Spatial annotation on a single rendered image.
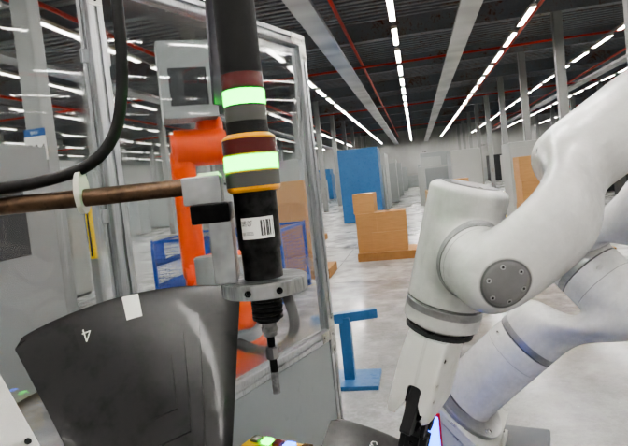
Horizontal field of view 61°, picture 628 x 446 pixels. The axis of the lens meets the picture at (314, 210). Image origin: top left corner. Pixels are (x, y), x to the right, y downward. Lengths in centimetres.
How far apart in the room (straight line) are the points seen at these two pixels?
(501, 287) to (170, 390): 32
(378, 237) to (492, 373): 869
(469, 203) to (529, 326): 55
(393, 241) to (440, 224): 919
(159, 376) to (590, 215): 43
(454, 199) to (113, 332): 37
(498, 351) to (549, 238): 61
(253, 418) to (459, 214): 119
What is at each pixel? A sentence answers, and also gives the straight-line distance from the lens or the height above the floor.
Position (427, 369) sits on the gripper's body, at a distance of 59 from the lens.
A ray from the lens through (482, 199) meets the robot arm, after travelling 55.
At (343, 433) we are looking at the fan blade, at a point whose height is 121.
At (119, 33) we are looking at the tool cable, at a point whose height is 166.
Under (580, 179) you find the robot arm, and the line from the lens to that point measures 55.
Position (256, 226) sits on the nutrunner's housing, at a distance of 41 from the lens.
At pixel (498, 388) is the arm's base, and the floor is 110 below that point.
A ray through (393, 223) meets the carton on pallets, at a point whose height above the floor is 63.
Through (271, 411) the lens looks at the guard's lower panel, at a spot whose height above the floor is 86.
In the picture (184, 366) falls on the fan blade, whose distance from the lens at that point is 55.
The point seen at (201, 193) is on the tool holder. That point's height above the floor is 153.
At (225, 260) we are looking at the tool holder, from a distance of 42.
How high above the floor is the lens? 153
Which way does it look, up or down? 3 degrees down
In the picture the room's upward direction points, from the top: 6 degrees counter-clockwise
